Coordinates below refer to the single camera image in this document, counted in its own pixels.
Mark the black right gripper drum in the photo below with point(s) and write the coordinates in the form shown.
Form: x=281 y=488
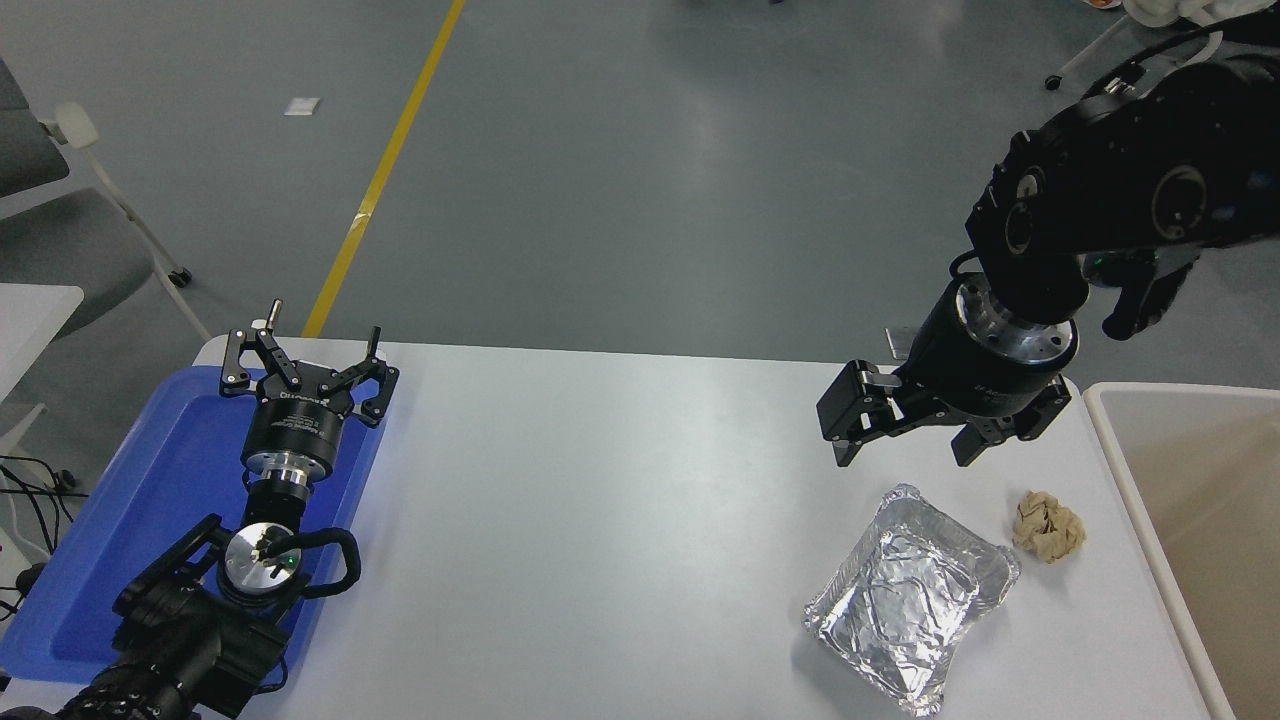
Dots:
x=960 y=370

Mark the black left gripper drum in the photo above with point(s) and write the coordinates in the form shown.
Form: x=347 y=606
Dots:
x=295 y=425

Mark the silver foil tray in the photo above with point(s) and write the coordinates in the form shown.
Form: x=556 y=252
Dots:
x=905 y=600

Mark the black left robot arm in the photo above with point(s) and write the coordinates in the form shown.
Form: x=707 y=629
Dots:
x=180 y=640

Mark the silver floor plate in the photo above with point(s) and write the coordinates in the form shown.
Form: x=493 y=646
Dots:
x=898 y=343

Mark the crumpled tan paper ball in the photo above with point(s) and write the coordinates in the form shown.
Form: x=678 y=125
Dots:
x=1048 y=527

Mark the blue plastic tray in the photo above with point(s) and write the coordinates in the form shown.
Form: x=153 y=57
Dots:
x=150 y=500

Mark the yellow floor tape line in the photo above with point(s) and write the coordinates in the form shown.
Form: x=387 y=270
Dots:
x=382 y=170

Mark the grey office chair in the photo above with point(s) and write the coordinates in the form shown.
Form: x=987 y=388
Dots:
x=60 y=240

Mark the small white side table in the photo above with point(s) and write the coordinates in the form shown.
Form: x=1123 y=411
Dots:
x=30 y=320

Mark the large pale bin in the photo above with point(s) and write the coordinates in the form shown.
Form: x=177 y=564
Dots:
x=1230 y=560

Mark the white frame wheeled chair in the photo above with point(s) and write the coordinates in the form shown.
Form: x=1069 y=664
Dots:
x=1090 y=48

